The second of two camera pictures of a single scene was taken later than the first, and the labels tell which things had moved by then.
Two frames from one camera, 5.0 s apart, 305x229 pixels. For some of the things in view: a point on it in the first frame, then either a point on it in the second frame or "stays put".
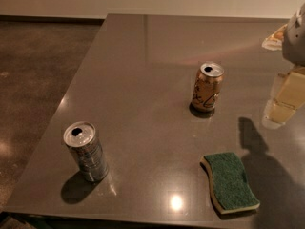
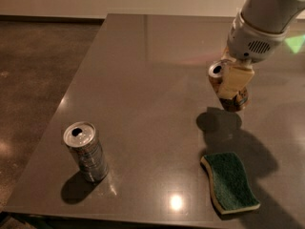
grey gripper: x=295 y=42 → x=251 y=43
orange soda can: x=206 y=89 → x=214 y=73
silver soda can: x=80 y=136 stays put
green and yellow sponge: x=228 y=182 stays put
